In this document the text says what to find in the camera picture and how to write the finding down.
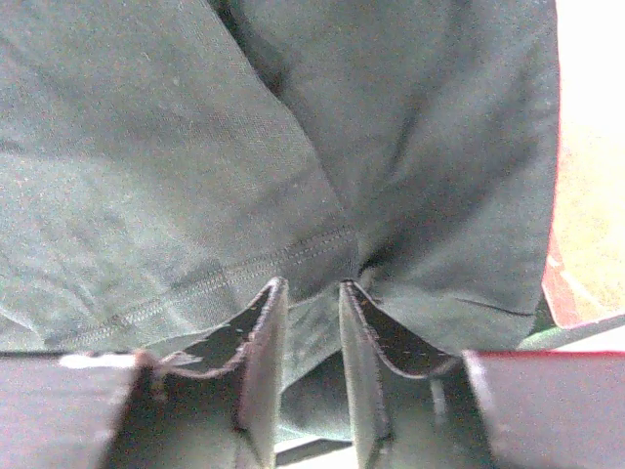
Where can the black t-shirt with daisy print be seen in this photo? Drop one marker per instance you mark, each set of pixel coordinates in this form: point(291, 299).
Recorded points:
point(162, 160)

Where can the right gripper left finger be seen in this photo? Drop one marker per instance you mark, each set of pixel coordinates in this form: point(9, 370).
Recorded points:
point(212, 405)

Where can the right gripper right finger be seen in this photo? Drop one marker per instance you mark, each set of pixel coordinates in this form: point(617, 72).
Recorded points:
point(413, 406)

